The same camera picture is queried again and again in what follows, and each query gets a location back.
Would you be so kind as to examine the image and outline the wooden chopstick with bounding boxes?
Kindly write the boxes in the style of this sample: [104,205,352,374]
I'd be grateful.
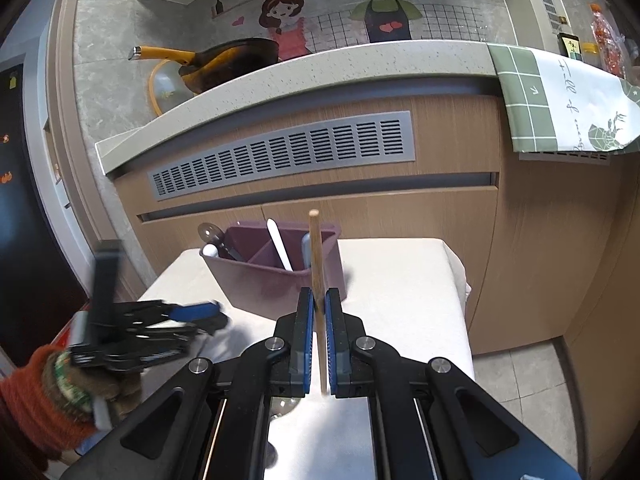
[308,209,329,396]

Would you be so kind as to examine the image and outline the wooden kitchen cabinet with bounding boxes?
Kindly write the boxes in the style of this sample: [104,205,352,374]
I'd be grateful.
[108,78,639,479]

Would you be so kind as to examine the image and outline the brown gloved left hand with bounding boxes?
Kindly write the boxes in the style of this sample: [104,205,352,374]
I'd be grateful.
[42,350,142,422]

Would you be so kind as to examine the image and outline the steel spoon on table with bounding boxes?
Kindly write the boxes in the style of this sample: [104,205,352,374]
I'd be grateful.
[270,396,299,419]

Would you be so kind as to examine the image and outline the maroon plastic utensil caddy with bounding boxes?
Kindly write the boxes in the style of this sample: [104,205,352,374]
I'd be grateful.
[199,223,344,319]

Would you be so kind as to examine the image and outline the steel ladle in caddy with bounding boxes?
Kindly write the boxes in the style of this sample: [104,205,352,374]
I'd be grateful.
[198,222,245,262]

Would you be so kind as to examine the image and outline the black refrigerator door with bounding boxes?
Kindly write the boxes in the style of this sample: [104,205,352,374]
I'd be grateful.
[0,64,87,366]

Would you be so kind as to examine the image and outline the orange knitted left sleeve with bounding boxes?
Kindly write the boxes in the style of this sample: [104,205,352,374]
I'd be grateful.
[1,344,96,479]

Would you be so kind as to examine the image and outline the glass pan lid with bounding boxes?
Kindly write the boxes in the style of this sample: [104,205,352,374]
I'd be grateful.
[148,60,195,116]

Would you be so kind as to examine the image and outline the grey ventilation grille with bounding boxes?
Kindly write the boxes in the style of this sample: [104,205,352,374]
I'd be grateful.
[148,110,416,202]

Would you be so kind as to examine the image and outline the speckled countertop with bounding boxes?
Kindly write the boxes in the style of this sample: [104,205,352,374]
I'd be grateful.
[96,40,497,174]

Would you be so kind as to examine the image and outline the green checked towel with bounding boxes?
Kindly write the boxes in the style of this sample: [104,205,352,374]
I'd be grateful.
[488,44,640,154]

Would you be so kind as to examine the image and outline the small white handle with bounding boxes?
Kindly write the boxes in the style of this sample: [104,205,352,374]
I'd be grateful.
[202,244,219,258]

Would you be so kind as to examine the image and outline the white handled utensil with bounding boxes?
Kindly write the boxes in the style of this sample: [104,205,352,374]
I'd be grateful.
[266,218,293,272]

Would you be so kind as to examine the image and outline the blue handled utensil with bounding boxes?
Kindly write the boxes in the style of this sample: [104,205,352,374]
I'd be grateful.
[300,232,311,269]

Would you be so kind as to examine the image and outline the yellow handled frying pan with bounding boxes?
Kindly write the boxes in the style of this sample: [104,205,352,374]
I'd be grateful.
[128,38,279,94]

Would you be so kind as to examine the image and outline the cartoon wall sticker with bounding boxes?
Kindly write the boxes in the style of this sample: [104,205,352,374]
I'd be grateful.
[206,0,515,60]

